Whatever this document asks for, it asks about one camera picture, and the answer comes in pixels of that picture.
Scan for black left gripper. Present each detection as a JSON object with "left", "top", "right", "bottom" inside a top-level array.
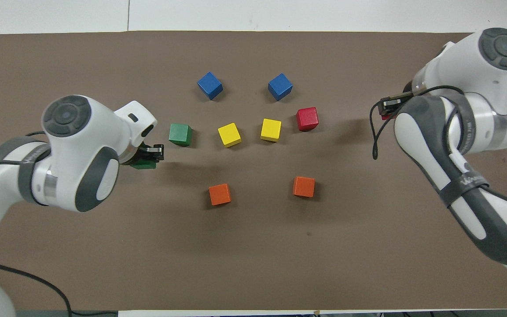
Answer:
[{"left": 137, "top": 144, "right": 165, "bottom": 163}]

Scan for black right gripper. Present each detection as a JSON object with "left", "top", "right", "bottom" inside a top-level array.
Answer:
[{"left": 380, "top": 92, "right": 415, "bottom": 118}]

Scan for yellow wooden block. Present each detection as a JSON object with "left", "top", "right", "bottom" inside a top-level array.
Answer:
[
  {"left": 261, "top": 118, "right": 282, "bottom": 143},
  {"left": 217, "top": 122, "right": 242, "bottom": 148}
]

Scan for orange wooden block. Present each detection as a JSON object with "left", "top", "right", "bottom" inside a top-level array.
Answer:
[
  {"left": 293, "top": 176, "right": 316, "bottom": 198},
  {"left": 209, "top": 183, "right": 231, "bottom": 206}
]

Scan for blue wooden block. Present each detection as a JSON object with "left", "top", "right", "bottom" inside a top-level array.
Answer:
[
  {"left": 268, "top": 73, "right": 294, "bottom": 102},
  {"left": 197, "top": 72, "right": 224, "bottom": 100}
]

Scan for brown table mat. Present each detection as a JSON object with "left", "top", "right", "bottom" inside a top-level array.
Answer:
[{"left": 0, "top": 31, "right": 507, "bottom": 311}]

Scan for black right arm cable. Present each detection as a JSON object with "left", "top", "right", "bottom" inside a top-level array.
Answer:
[{"left": 370, "top": 85, "right": 466, "bottom": 160}]

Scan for thin black cable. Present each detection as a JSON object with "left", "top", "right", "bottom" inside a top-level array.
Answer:
[{"left": 66, "top": 310, "right": 118, "bottom": 317}]

